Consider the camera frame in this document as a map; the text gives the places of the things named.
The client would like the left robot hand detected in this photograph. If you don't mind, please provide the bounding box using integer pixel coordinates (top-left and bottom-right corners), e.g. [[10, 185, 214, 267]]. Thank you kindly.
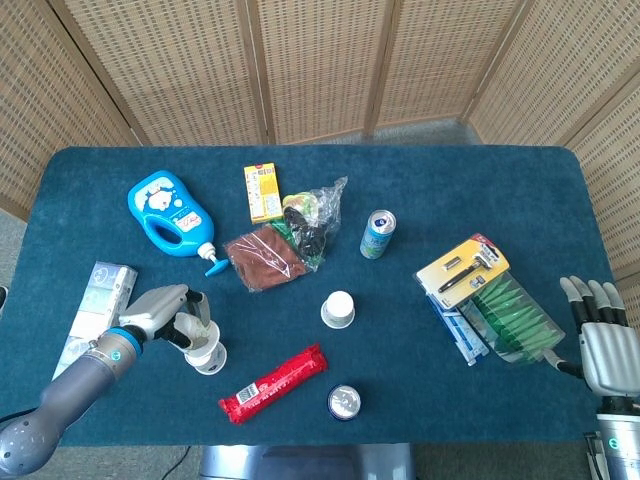
[[118, 283, 214, 351]]

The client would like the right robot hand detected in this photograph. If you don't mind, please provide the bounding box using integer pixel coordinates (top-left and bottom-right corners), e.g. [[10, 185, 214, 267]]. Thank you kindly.
[[542, 274, 640, 400]]

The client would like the white paper cup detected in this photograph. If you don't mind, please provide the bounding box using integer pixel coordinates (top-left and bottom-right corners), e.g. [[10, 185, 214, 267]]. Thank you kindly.
[[183, 344, 228, 376], [320, 290, 357, 330], [185, 319, 222, 355]]

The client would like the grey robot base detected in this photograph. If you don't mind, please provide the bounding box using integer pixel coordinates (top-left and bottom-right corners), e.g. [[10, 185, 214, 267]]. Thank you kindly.
[[199, 443, 417, 480]]

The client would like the pastel tissue multipack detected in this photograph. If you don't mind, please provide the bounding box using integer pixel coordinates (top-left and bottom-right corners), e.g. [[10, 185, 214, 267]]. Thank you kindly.
[[51, 260, 139, 382]]

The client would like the bag of green packets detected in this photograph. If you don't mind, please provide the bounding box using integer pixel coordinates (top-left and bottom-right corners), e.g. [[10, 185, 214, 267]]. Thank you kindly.
[[459, 272, 567, 369]]

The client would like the blue pump detergent bottle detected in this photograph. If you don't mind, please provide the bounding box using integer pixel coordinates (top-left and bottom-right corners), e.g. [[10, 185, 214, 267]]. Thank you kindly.
[[126, 170, 231, 279]]

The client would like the brown cloth in plastic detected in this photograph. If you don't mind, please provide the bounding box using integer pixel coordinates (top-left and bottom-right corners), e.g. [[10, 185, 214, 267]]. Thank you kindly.
[[223, 223, 307, 294]]

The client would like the red biscuit pack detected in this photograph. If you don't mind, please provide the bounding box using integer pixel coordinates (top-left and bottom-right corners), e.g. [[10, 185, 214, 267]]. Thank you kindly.
[[218, 343, 330, 426]]

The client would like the small yellow box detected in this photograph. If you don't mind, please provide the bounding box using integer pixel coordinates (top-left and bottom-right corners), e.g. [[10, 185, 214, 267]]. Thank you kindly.
[[243, 162, 284, 226]]

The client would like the yellow razor blister pack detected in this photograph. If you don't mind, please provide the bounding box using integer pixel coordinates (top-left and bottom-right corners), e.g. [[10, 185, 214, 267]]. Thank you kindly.
[[415, 232, 511, 309]]

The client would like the clear plastic bag of items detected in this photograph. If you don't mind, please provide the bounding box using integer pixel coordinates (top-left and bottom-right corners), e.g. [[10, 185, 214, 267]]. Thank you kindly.
[[281, 175, 349, 274]]

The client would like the short blue white can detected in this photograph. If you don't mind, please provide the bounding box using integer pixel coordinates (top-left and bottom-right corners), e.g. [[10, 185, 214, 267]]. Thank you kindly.
[[327, 383, 362, 422]]

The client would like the tall light blue drink can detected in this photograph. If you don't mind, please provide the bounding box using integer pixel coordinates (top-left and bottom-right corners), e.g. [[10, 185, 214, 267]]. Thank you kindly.
[[359, 209, 398, 260]]

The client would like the blue felt table cover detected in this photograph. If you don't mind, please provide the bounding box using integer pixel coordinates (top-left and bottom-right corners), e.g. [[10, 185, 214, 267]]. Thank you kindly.
[[0, 144, 619, 448]]

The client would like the wicker folding screen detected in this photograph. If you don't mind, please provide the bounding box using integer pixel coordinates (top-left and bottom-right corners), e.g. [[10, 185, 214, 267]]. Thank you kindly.
[[0, 0, 640, 281]]

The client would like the black floor cable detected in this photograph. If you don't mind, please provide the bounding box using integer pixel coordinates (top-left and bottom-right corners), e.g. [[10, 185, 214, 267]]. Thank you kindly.
[[158, 444, 192, 480]]

